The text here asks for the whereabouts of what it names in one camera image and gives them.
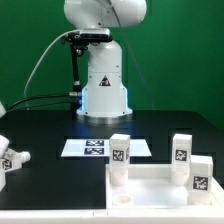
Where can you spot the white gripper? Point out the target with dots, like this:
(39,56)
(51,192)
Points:
(4,142)

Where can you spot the white square table top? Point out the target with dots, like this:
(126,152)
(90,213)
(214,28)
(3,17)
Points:
(148,186)

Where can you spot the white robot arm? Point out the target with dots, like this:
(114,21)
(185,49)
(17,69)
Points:
(105,14)

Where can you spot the white obstacle left bar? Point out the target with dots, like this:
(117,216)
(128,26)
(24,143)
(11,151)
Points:
(2,179)

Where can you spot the white obstacle bar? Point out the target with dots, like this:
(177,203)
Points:
(2,179)
(148,216)

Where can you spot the paper sheet with markers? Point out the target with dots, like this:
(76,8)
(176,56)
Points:
(100,148)

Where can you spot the white obstacle front bar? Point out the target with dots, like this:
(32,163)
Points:
(148,216)

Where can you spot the black camera stand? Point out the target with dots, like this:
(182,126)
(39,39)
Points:
(75,60)

